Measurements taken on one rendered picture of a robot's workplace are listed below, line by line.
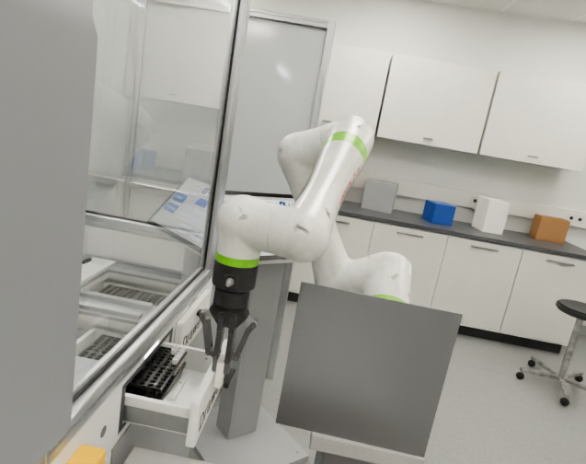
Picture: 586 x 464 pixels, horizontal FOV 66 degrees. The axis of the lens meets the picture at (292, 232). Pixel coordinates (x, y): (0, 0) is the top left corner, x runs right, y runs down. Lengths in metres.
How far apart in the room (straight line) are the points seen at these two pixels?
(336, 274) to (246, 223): 0.51
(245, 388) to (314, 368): 1.09
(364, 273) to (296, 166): 0.36
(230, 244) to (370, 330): 0.40
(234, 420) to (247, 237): 1.50
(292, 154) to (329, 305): 0.43
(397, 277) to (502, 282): 2.96
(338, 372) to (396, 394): 0.15
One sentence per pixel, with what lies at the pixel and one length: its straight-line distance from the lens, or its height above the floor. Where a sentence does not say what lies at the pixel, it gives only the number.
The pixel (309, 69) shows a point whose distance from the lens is 2.53.
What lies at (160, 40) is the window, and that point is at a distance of 0.92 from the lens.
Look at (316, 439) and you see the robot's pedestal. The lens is 1.23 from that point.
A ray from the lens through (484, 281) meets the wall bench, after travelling 4.15.
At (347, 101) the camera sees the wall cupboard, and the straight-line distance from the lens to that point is 4.14.
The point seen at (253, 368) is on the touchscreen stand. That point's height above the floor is 0.40.
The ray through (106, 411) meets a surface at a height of 0.91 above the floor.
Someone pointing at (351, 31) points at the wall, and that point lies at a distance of 4.59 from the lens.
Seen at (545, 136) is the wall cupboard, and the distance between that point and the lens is 4.48.
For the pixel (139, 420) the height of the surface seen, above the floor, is 0.85.
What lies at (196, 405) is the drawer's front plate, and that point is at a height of 0.92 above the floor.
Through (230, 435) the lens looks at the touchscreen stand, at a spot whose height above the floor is 0.06.
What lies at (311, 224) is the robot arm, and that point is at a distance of 0.86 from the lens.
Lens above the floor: 1.48
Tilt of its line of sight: 12 degrees down
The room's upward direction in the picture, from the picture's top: 10 degrees clockwise
